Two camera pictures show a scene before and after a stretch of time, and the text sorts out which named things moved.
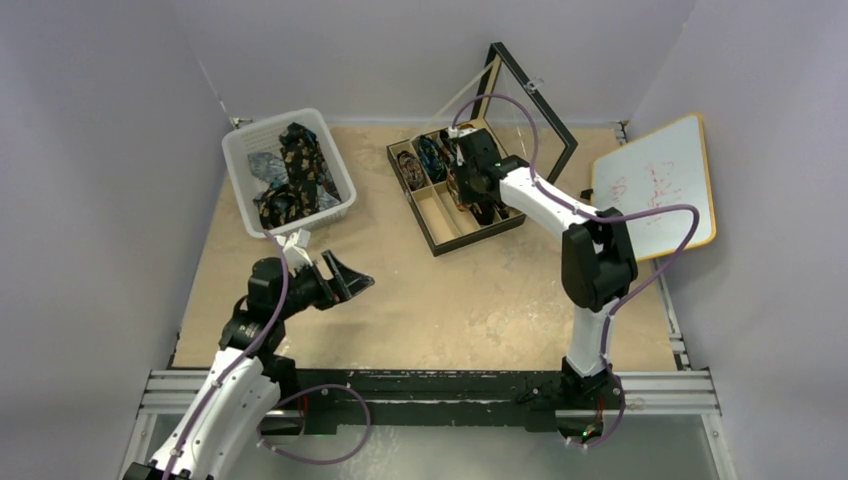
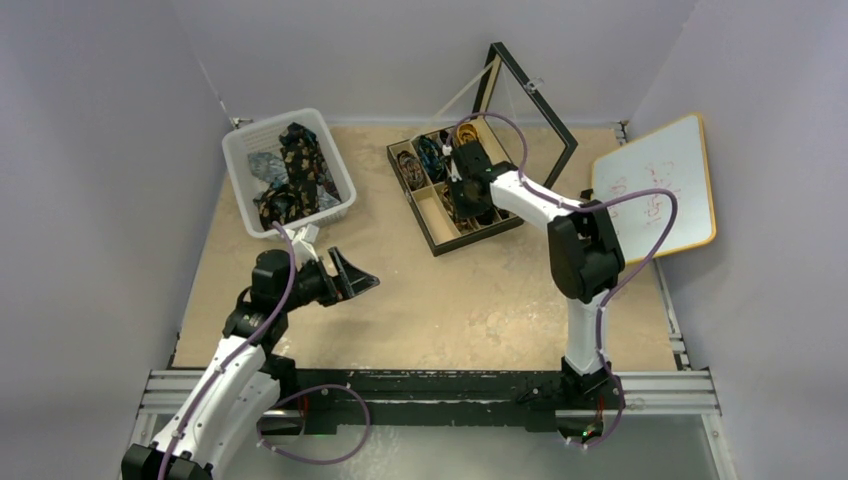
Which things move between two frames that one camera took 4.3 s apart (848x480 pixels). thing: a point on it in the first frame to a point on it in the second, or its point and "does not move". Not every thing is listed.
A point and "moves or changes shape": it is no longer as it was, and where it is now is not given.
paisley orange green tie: x=453 y=188 moves or changes shape
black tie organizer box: x=523 y=126 does not move
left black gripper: x=345 y=283 does not move
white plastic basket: x=288 y=172 does not move
